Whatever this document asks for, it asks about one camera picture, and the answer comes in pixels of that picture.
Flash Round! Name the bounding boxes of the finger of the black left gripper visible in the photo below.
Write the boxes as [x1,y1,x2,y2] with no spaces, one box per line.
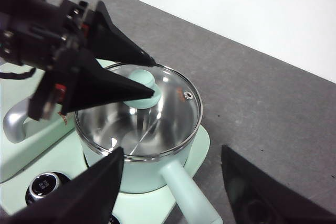
[86,0,156,66]
[56,49,155,116]

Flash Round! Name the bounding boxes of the silver grill cover handle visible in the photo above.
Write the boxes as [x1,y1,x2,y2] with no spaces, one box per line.
[2,98,32,143]

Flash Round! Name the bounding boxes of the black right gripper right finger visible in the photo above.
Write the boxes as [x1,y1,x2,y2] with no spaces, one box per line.
[221,144,336,224]

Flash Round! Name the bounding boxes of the mint green hinged grill cover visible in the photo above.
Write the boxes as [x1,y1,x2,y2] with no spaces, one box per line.
[0,60,79,183]

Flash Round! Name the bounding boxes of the glass lid with green knob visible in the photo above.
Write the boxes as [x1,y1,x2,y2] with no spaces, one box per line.
[74,62,203,162]

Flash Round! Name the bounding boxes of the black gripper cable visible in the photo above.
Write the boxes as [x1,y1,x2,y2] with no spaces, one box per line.
[0,68,36,80]

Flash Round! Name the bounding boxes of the mint green pot with handle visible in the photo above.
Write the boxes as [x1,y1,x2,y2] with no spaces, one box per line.
[76,119,224,224]

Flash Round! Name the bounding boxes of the mint green breakfast machine base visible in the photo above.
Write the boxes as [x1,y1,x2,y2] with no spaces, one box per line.
[0,119,212,224]

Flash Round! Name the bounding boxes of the silver control knob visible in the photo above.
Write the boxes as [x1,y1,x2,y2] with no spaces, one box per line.
[25,172,71,206]

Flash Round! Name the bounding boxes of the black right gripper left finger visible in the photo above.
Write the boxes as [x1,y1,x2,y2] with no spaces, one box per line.
[0,146,124,224]

